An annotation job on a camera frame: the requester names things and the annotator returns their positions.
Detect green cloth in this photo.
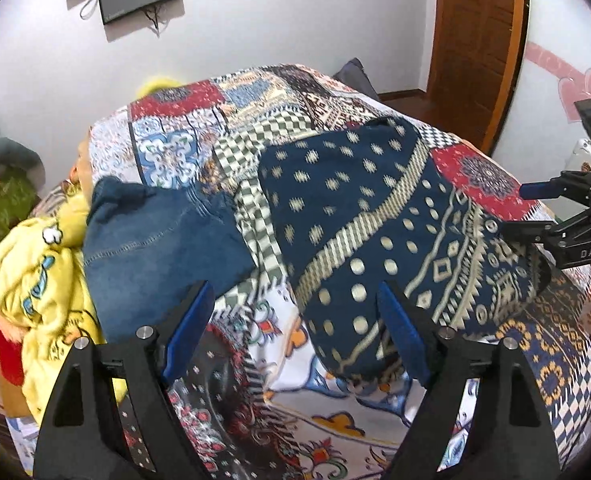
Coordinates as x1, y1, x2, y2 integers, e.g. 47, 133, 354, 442
0, 170, 42, 262

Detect white appliance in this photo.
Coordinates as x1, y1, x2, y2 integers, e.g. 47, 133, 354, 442
565, 137, 591, 174

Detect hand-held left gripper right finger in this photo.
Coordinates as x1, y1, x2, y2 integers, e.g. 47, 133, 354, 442
375, 279, 560, 480

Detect blue denim jeans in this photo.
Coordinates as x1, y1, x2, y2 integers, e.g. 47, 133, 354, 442
82, 177, 257, 342

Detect yellow plush toy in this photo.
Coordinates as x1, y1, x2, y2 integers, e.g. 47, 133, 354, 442
135, 74, 184, 102

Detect pink heart wall decal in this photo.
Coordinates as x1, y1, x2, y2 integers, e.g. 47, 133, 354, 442
523, 42, 591, 127

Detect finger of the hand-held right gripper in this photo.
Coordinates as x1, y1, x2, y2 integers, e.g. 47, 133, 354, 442
519, 171, 591, 205
485, 218, 572, 250

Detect dark grey cushion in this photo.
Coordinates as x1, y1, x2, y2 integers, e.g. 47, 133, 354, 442
0, 137, 46, 187

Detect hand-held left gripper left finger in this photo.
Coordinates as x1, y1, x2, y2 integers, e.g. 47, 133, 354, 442
32, 280, 216, 480

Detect patchwork printed blanket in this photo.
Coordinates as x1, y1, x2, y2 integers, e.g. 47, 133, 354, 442
5, 62, 591, 480

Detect wooden door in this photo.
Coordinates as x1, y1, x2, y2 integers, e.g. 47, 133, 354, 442
427, 0, 529, 154

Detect navy patterned garment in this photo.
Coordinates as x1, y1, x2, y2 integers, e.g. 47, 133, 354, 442
258, 116, 552, 382

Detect yellow printed garment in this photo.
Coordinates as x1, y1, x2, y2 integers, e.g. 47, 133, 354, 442
0, 194, 127, 424

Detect black monitor cable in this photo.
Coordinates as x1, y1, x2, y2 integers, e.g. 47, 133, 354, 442
144, 4, 170, 29

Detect grey purple backpack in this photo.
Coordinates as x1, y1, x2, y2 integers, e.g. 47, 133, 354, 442
332, 57, 381, 104

